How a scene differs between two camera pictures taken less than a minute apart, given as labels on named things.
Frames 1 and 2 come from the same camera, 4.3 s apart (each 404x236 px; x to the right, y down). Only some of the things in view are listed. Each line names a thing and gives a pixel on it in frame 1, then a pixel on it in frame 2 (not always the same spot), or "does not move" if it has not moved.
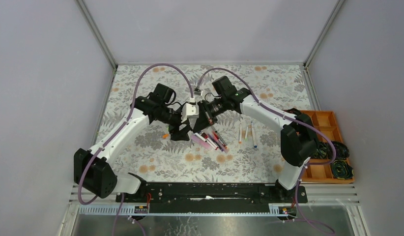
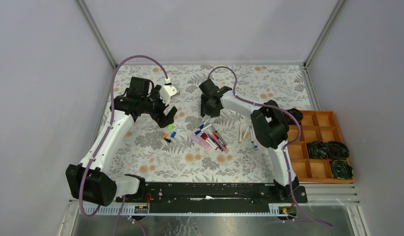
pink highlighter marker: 200,141 does not move
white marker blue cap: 254,141 does not move
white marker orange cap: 240,133 does not move
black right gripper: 205,119 -> 204,110
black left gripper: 179,135 -> 162,120
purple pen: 221,147 does not move
